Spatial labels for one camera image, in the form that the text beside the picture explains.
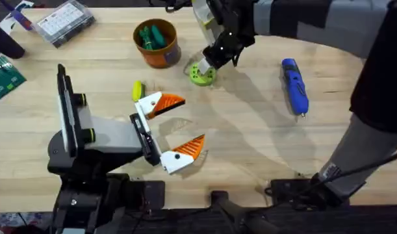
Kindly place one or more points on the blue electric screwdriver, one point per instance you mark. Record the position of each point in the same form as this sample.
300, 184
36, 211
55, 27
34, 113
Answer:
295, 87

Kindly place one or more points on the yellow-green toy vegetable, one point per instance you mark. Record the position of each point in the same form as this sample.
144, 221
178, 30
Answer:
137, 91

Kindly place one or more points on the wrist flat plate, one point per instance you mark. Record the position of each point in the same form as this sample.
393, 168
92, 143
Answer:
204, 16
66, 110

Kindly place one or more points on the orange tub with green toys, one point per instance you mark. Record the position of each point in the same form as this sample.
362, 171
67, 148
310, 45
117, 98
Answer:
159, 52

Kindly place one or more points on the left wrist flat plate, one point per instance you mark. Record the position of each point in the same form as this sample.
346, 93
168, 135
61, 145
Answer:
66, 110

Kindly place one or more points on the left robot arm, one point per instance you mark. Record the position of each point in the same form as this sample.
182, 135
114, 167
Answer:
87, 201

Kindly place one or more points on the white and purple package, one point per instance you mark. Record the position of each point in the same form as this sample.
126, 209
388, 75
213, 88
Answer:
17, 13

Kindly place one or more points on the right wrist flat plate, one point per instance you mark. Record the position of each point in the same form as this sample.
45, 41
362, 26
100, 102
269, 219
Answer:
204, 16

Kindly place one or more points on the black cylinder tool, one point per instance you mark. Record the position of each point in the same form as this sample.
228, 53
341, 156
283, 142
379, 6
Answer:
5, 42

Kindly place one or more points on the clear plastic parts box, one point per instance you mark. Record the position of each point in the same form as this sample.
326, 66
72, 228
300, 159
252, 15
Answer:
63, 21

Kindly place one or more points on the green disc with holes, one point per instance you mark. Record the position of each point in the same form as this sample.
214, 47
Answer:
201, 79

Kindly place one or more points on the black rail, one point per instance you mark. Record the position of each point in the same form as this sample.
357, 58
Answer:
315, 221

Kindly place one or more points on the green board with blocks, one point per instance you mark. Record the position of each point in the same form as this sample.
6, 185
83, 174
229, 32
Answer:
3, 79

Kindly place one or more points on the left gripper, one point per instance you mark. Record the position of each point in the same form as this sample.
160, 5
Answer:
117, 136

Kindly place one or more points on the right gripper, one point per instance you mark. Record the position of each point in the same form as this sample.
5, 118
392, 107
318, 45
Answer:
232, 29

